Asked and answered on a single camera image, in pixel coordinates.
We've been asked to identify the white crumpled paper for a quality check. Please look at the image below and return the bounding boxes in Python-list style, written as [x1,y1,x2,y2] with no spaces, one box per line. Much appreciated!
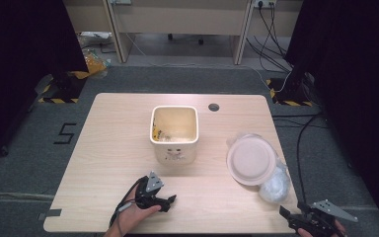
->
[160,132,192,143]

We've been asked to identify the person's left hand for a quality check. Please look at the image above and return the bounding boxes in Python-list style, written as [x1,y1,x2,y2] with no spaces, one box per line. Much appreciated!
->
[115,189,163,233]

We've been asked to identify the beige office desk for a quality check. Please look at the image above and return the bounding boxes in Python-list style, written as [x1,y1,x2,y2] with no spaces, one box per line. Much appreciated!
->
[62,0,305,66]

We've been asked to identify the person's right hand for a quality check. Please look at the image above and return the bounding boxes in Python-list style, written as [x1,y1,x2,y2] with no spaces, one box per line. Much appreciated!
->
[297,219,347,237]

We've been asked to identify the yellow plastic bag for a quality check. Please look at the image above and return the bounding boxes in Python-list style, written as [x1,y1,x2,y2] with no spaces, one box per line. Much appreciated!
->
[70,48,112,80]

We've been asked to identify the white plastic bag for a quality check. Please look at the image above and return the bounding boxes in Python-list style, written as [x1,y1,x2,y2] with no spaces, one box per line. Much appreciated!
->
[77,31,114,41]
[258,166,291,204]

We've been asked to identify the black floor cable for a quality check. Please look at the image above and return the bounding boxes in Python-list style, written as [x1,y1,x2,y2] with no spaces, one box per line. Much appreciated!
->
[271,111,325,204]

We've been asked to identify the white wall socket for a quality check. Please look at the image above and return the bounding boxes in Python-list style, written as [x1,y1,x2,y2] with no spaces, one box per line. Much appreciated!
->
[254,0,277,9]

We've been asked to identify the grey tape strip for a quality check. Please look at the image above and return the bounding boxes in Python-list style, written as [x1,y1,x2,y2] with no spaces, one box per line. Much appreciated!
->
[37,208,63,222]

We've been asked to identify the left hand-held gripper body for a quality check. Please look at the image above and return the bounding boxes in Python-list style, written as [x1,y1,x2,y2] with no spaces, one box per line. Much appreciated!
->
[134,171,172,213]

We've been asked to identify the cream square trash bin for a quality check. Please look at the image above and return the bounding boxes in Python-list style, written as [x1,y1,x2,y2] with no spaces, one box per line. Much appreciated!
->
[149,105,200,166]

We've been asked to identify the beige paper plate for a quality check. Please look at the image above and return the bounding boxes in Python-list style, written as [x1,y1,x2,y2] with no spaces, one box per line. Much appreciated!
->
[226,135,277,187]

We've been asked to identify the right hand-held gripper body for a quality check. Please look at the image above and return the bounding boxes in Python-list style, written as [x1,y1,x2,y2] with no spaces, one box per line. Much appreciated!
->
[288,198,359,237]

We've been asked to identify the yellow wrapper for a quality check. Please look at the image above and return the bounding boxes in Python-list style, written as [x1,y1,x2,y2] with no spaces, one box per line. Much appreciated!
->
[151,120,163,142]

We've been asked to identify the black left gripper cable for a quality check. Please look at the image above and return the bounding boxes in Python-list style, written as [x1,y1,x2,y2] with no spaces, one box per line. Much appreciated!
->
[109,175,150,232]

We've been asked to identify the black cable bundle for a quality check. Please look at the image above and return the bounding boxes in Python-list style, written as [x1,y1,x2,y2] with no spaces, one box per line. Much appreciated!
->
[246,2,294,74]

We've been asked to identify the black stand base hazard tape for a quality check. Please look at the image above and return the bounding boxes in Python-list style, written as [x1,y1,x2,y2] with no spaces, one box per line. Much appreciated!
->
[37,69,89,105]
[265,63,316,108]

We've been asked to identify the black curtain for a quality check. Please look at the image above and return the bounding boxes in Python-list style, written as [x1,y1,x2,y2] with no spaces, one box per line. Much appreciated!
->
[0,0,91,166]
[283,0,379,237]

